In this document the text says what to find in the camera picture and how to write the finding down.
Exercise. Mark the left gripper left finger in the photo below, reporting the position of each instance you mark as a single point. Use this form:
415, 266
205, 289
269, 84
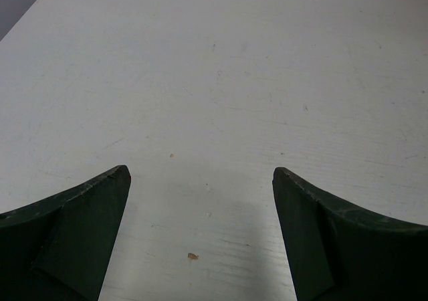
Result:
59, 248

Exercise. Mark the orange crumb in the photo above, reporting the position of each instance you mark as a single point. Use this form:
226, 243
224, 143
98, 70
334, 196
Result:
192, 256

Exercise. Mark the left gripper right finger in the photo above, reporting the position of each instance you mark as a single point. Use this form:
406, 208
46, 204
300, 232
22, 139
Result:
337, 250

